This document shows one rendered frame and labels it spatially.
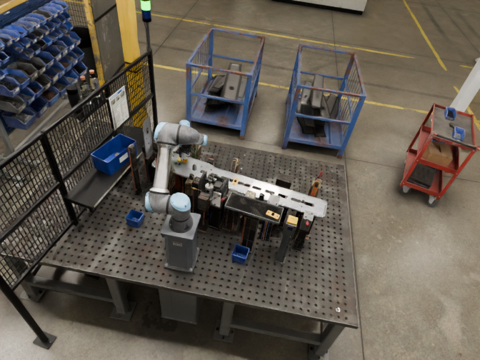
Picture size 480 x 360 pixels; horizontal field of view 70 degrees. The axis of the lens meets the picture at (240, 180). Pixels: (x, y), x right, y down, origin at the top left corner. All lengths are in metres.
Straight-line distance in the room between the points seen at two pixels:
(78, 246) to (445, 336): 3.09
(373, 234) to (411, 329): 1.01
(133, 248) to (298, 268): 1.19
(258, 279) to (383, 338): 1.36
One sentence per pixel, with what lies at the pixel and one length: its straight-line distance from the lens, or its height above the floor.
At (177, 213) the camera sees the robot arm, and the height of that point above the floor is 1.26.
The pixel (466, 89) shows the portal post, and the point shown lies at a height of 0.70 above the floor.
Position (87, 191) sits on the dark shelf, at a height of 1.03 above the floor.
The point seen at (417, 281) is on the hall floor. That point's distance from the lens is 3.87.
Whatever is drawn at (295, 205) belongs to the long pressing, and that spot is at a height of 1.00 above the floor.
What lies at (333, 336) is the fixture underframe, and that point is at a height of 0.40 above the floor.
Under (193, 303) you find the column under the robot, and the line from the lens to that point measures 2.76.
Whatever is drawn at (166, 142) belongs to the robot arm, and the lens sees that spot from 2.05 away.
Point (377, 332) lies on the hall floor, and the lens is 3.41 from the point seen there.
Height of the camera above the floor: 2.84
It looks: 44 degrees down
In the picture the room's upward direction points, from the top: 8 degrees clockwise
